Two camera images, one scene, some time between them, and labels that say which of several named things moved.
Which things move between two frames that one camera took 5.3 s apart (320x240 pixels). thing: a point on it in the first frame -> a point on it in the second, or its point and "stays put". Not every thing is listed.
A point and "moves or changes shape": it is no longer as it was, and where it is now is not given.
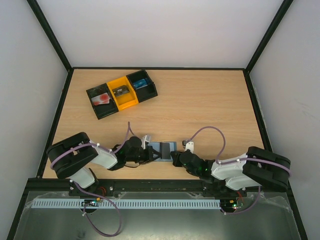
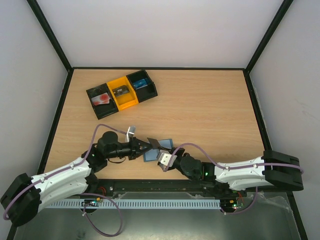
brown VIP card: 120,90 stays put
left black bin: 104,110 stays put
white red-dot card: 102,99 stays put
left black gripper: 149,155 -> 135,150
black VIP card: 165,150 moves or changes shape
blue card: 140,83 stays put
